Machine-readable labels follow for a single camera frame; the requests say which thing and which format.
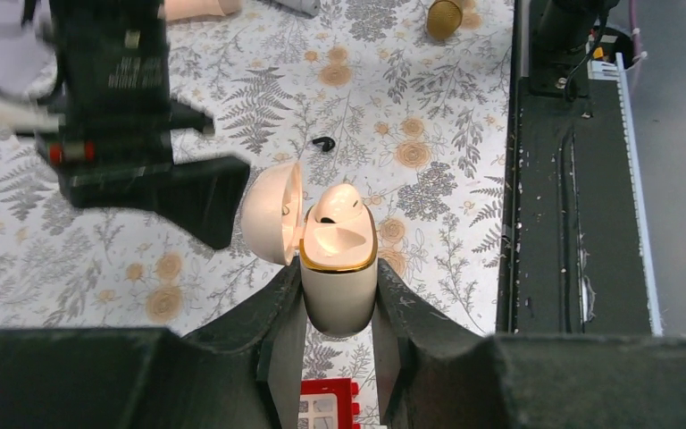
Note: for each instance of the floral table mat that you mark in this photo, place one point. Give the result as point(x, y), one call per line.
point(419, 127)

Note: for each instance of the beige earbud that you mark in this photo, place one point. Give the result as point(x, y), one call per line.
point(338, 204)

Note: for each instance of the beige earbuds charging case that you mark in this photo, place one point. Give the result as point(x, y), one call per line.
point(338, 261)

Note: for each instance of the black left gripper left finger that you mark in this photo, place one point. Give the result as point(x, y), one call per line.
point(242, 370)

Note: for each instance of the silver microphone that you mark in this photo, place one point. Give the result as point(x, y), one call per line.
point(308, 7)

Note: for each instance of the gold microphone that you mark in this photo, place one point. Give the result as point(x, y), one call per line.
point(443, 18)

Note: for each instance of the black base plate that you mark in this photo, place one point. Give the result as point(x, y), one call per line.
point(575, 253)

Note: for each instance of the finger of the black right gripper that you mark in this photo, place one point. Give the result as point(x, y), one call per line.
point(202, 197)

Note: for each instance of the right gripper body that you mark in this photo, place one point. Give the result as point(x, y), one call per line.
point(113, 93)

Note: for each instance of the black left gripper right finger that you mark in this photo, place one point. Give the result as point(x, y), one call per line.
point(431, 372)

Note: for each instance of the pink microphone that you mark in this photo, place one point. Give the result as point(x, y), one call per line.
point(174, 10)

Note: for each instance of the red tray with tiles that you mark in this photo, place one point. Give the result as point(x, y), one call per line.
point(329, 404)

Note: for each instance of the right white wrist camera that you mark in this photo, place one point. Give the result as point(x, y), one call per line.
point(22, 57)

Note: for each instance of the black earbud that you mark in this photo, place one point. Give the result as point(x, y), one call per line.
point(326, 144)

